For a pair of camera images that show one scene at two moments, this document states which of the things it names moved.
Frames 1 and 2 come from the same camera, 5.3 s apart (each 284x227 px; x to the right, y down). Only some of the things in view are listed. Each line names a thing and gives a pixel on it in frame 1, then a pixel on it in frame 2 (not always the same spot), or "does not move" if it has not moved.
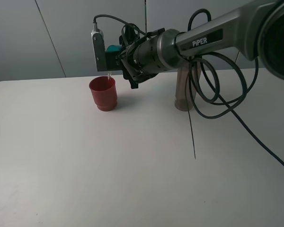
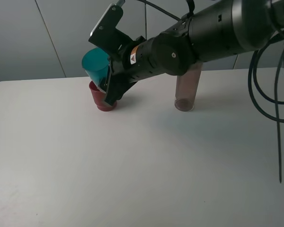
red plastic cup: [104, 91] does not move
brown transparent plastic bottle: [182, 101] does not move
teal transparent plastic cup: [112, 48] to [96, 63]
